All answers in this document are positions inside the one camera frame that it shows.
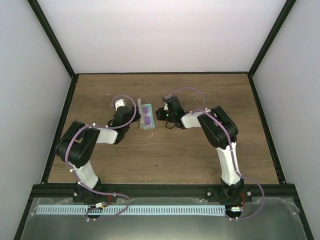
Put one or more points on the grey glasses case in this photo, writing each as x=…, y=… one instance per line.
x=141, y=125

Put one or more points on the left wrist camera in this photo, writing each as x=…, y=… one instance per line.
x=120, y=103

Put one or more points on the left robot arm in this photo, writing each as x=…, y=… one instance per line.
x=76, y=146

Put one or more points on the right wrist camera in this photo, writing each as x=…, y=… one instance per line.
x=165, y=99

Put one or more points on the clear plastic sheet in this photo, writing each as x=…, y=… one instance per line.
x=272, y=218

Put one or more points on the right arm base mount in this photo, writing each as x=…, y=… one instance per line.
x=225, y=194

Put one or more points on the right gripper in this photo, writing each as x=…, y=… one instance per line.
x=159, y=114

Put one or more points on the pink sunglasses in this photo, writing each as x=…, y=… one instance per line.
x=147, y=115

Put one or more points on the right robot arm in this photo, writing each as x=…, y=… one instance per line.
x=220, y=131

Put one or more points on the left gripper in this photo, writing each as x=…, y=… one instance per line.
x=137, y=116

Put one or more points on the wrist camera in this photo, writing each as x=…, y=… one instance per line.
x=120, y=103
x=165, y=99

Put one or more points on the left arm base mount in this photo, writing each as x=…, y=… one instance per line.
x=83, y=195

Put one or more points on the black aluminium frame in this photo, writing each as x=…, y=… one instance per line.
x=150, y=87

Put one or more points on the light blue slotted cable duct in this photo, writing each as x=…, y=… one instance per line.
x=134, y=210

